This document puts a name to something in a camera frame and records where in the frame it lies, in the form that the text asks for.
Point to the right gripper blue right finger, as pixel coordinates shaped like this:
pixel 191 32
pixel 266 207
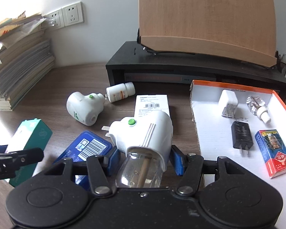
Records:
pixel 178 160

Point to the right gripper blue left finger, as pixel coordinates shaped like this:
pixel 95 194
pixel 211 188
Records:
pixel 111 161

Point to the blue floss pick case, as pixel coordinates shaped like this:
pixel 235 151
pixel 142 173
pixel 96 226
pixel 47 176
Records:
pixel 87 144

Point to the white mosquito repellent plug heater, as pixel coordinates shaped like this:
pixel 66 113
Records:
pixel 146 142

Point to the white barcode carton box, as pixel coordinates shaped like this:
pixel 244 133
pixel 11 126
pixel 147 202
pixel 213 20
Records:
pixel 147 103

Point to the teal green carton box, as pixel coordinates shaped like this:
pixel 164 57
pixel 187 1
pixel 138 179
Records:
pixel 30 134

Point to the small white mosquito heater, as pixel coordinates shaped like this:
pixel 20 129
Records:
pixel 85 109

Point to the black usb charger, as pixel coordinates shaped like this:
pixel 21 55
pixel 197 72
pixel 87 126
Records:
pixel 241 137

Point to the white pill bottle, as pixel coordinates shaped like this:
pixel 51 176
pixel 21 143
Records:
pixel 120 91

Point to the white usb charger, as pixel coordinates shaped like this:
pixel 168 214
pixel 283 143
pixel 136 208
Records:
pixel 228 103

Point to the orange white cardboard tray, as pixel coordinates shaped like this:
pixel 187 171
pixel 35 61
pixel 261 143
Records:
pixel 214 130

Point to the clear repellent liquid bottle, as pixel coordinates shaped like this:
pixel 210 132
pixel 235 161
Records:
pixel 258 107

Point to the red blue playing card box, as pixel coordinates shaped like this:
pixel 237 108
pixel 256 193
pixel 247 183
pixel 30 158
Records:
pixel 273 151

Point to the black monitor riser shelf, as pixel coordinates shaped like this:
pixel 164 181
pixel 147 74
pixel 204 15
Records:
pixel 132 63

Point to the stack of books and papers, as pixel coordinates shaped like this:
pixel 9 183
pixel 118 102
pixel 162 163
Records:
pixel 25 57

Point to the black mesh pen holder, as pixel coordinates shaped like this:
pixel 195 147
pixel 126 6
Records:
pixel 281 63

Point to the wooden reading stand board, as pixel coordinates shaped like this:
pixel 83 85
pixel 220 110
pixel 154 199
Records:
pixel 238 29

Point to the white double wall socket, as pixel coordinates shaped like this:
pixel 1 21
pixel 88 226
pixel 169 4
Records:
pixel 64 17

